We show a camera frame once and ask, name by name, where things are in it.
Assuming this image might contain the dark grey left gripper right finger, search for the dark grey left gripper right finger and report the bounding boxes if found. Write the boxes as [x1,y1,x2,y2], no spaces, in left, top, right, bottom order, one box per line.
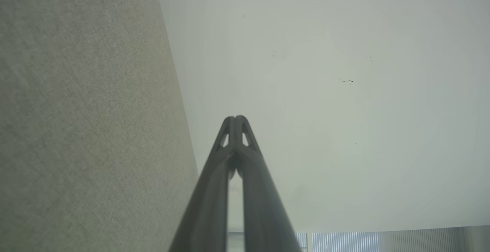
[234,115,303,252]

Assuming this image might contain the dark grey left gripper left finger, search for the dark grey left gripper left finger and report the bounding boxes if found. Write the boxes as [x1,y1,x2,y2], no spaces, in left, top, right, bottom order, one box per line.
[168,116,235,252]

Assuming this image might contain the white ribbed panel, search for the white ribbed panel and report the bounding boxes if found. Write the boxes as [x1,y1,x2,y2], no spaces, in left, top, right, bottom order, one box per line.
[297,227,468,252]

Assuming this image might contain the grey fabric sofa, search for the grey fabric sofa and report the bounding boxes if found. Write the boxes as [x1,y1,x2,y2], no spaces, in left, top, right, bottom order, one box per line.
[0,0,199,252]

